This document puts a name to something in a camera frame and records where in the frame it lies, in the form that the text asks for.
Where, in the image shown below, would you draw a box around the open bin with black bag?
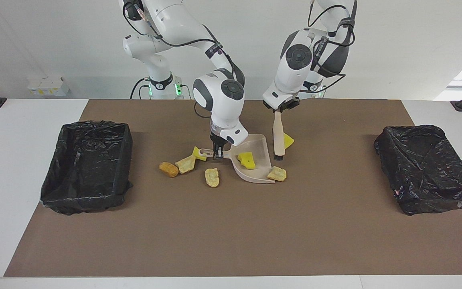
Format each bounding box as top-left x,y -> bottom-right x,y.
40,120 -> 134,216

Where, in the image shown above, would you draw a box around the bin wrapped in black bag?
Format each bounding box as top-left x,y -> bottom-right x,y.
373,124 -> 462,216

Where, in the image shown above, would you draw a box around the yellowish beige bread chunk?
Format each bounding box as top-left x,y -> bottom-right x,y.
205,168 -> 220,188

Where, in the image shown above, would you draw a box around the brown table mat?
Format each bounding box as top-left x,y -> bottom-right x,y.
4,99 -> 462,277

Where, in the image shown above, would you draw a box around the brown bread roll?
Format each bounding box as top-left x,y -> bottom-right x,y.
159,162 -> 179,178

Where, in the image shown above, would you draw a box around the yellow and green sponge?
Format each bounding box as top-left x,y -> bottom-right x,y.
237,152 -> 256,169

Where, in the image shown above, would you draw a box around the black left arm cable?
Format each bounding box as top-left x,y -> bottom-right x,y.
308,0 -> 356,94

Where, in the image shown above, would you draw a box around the beige hand brush black bristles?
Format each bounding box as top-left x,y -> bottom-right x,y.
273,111 -> 286,161

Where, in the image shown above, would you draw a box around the beige plastic dustpan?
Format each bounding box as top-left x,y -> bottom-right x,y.
198,134 -> 276,185

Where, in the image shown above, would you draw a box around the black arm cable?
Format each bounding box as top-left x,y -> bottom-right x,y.
308,0 -> 356,94
122,0 -> 246,119

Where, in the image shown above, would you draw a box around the white box with yellow labels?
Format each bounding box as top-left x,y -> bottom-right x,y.
27,77 -> 71,97

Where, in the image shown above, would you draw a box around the black base cable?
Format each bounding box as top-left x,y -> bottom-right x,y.
130,77 -> 151,100

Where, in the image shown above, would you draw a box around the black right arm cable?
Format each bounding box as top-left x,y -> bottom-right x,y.
122,0 -> 246,119

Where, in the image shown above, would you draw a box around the beige orange bread chunk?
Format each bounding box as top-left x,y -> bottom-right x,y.
266,166 -> 287,182

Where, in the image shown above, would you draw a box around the pale beige bread chunk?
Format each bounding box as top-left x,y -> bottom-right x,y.
175,155 -> 197,174

